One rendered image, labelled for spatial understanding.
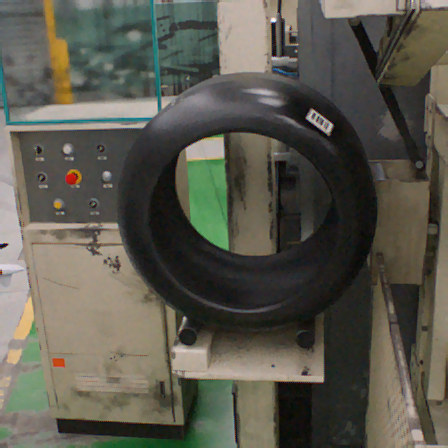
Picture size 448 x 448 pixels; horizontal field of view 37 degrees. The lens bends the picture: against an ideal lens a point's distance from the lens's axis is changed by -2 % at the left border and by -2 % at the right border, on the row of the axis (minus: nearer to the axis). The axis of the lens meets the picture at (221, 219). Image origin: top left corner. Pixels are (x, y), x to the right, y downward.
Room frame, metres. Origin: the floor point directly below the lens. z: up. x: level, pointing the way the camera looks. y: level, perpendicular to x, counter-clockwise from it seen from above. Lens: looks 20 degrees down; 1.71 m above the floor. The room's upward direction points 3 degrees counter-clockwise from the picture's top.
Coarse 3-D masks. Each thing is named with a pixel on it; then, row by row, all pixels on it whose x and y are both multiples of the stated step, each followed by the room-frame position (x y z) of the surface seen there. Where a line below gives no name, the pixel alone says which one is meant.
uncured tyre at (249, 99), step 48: (192, 96) 1.45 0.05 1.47; (240, 96) 1.41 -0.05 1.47; (288, 96) 1.41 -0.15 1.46; (144, 144) 1.44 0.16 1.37; (288, 144) 1.37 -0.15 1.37; (336, 144) 1.37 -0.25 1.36; (144, 192) 1.42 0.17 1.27; (336, 192) 1.35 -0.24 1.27; (144, 240) 1.42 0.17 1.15; (192, 240) 1.69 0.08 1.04; (336, 240) 1.35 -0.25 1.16; (192, 288) 1.57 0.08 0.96; (240, 288) 1.64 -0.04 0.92; (288, 288) 1.60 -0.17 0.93; (336, 288) 1.36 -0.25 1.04
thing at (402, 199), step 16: (368, 160) 1.83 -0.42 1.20; (384, 160) 1.83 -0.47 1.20; (384, 176) 1.70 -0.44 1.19; (400, 176) 1.82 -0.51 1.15; (416, 176) 1.81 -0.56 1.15; (384, 192) 1.64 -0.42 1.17; (400, 192) 1.64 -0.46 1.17; (416, 192) 1.63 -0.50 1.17; (384, 208) 1.64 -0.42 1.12; (400, 208) 1.64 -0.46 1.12; (416, 208) 1.63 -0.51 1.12; (384, 224) 1.64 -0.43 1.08; (400, 224) 1.64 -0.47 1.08; (416, 224) 1.63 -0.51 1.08; (384, 240) 1.64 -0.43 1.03; (400, 240) 1.63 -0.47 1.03; (416, 240) 1.63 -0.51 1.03; (368, 256) 1.78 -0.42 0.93; (384, 256) 1.64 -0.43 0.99; (400, 256) 1.63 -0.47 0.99; (416, 256) 1.63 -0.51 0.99; (400, 272) 1.63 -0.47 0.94; (416, 272) 1.63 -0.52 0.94
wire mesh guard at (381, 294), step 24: (384, 264) 1.56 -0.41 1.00; (384, 288) 1.43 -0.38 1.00; (384, 312) 1.44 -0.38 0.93; (384, 336) 1.41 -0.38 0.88; (384, 360) 1.38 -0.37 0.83; (384, 384) 1.39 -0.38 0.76; (408, 384) 1.03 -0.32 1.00; (384, 408) 1.32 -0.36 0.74; (408, 408) 0.96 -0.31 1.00; (384, 432) 1.32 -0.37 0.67; (408, 432) 0.96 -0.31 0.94
